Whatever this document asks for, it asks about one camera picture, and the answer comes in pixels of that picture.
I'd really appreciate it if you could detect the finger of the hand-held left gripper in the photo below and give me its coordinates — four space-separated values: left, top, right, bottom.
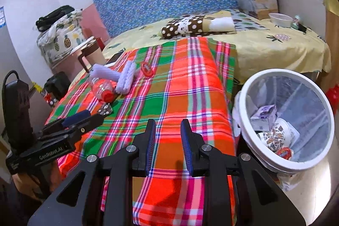
69 115 104 136
44 110 91 136

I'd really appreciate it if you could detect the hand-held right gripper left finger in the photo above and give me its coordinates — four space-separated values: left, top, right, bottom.
28 119 157 226

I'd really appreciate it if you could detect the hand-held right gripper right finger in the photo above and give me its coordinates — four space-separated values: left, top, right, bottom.
181 119 305 226

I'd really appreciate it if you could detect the silver foil blister pack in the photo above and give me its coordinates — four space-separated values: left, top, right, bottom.
91 104 114 118

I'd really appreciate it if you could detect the plastic bottle with red label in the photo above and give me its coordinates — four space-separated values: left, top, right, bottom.
89 77 117 103

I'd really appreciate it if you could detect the red oval lid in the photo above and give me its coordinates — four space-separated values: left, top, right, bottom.
139 61 155 77

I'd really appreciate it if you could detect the small purple drink carton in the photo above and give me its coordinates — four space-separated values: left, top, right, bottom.
250 105 278 132

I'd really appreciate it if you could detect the patterned paper cup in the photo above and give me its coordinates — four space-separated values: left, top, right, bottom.
257 118 300 156

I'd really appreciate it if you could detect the red snack wrapper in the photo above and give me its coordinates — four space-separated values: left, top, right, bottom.
275 147 294 160

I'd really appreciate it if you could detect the white round trash bin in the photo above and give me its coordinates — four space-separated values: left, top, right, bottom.
232 69 335 174

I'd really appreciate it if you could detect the red green plaid cloth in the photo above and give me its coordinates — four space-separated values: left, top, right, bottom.
45 37 239 225

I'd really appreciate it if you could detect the brown tumbler with lid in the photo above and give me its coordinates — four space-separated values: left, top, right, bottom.
78 42 106 73

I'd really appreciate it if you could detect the white smartphone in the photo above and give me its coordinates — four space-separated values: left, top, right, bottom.
104 53 125 68

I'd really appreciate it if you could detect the dark red box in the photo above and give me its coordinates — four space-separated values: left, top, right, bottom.
95 37 106 51

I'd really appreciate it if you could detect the pineapple print bedding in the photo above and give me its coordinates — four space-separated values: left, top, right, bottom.
36 9 88 62

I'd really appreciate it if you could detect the black bag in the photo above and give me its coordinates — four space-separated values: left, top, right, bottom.
35 5 75 31

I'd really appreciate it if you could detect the brown polka dot pillow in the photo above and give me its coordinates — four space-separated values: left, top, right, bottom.
161 12 236 38

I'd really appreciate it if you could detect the yellow pineapple print bedsheet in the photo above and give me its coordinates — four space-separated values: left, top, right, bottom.
102 9 332 83

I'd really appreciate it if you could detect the white folded towel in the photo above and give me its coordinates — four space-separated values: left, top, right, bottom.
210 17 236 33

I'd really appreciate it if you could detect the clear bin liner bag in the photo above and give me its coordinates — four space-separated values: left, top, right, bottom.
233 75 333 192

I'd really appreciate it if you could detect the red plastic bag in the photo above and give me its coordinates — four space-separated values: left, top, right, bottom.
325 84 339 111

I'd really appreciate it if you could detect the white plastic bowl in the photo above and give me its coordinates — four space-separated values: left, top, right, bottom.
268 13 293 28

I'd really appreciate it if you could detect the small green bottle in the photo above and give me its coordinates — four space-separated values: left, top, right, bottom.
291 15 302 30

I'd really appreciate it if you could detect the wooden board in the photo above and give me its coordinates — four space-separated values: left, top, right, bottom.
318 10 339 86

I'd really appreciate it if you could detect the white cabinet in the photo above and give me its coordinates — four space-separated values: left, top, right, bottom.
274 0 325 31

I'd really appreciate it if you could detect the black case with handle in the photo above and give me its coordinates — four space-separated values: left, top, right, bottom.
2 70 36 158

